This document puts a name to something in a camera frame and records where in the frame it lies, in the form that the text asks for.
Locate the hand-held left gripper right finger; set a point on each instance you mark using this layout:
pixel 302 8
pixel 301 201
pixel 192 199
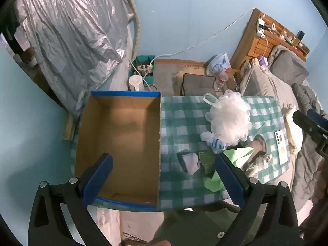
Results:
pixel 229 180

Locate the wooden headboard shelf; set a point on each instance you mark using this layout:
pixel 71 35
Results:
pixel 253 43

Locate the white plastic bag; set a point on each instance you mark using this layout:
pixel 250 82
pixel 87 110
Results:
pixel 217 61

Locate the cream plush pillow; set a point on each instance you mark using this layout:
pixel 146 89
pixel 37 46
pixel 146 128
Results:
pixel 294 135

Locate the white blue striped sock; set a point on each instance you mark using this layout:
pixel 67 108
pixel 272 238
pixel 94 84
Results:
pixel 216 143

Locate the wooden plank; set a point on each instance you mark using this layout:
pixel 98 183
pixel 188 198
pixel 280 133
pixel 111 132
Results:
pixel 68 128

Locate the silver plastic cover sheet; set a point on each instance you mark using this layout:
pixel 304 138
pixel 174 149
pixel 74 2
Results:
pixel 74 38

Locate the green glitter scrub sponge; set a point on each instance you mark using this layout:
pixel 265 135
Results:
pixel 207 161

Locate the white smartphone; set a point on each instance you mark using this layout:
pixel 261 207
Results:
pixel 281 147

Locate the green checkered tablecloth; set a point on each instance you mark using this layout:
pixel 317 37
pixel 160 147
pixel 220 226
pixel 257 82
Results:
pixel 179 123

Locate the blue-edged cardboard box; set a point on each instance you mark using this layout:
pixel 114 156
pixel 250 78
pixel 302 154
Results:
pixel 120 143

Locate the white round fan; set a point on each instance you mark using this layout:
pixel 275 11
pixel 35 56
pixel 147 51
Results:
pixel 135 82

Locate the white power strip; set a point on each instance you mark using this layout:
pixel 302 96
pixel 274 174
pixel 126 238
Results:
pixel 144 68

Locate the teal plastic crate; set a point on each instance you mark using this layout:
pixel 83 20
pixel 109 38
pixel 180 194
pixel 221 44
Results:
pixel 143 61

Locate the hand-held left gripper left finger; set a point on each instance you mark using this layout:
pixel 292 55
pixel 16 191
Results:
pixel 98 179

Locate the purple small item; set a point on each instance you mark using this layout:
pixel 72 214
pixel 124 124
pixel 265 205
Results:
pixel 262 61

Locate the white charger block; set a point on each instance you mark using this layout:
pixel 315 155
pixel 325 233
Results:
pixel 260 28

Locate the light green microfiber cloth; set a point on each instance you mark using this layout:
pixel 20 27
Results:
pixel 237 155

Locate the grey bedding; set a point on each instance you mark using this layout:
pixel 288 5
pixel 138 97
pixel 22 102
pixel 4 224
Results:
pixel 271 87

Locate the clear plastic bottle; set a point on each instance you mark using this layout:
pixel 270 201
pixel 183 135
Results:
pixel 221 79

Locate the grey pillow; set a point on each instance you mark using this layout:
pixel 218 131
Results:
pixel 288 64

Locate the dark grey cushion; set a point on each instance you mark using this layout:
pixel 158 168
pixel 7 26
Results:
pixel 197 84

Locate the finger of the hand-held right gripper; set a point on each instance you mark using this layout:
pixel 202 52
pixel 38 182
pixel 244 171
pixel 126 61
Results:
pixel 306 126
pixel 319 117

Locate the white mesh bath loofah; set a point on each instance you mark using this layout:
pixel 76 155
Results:
pixel 230 120

